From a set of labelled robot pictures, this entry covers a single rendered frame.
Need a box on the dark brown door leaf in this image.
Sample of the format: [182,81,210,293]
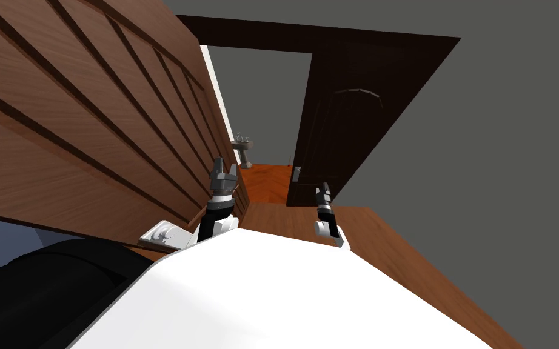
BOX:
[286,41,461,208]

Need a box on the grey pedestal sink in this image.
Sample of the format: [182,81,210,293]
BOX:
[230,131,255,170]

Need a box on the white carved ornament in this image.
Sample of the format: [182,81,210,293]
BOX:
[138,220,194,251]

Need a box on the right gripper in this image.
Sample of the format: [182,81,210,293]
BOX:
[315,181,333,208]

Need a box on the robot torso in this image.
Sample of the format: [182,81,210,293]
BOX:
[67,227,497,349]

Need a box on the brown panelled wooden wardrobe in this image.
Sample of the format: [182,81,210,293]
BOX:
[0,0,251,248]

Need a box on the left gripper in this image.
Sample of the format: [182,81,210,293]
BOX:
[209,157,239,196]

